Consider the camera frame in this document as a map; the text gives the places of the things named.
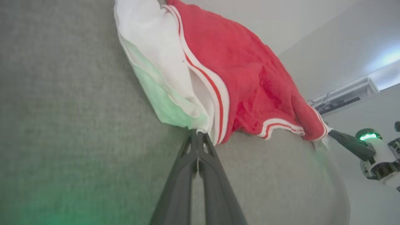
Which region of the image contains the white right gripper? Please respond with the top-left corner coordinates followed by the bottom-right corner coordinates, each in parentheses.
top-left (328, 128), bottom-right (400, 192)

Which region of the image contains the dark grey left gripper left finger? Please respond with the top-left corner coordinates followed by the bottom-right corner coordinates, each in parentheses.
top-left (149, 129), bottom-right (198, 225)

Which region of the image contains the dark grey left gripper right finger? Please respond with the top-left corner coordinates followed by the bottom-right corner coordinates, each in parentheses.
top-left (197, 131), bottom-right (248, 225)

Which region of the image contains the red garment with white trim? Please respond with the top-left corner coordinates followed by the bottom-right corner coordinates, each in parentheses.
top-left (114, 0), bottom-right (332, 147)

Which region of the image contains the white ceiling air conditioner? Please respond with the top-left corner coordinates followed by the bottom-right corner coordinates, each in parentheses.
top-left (308, 77), bottom-right (380, 117)

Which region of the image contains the grey-green fabric sofa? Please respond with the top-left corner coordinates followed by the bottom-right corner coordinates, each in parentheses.
top-left (0, 0), bottom-right (351, 225)

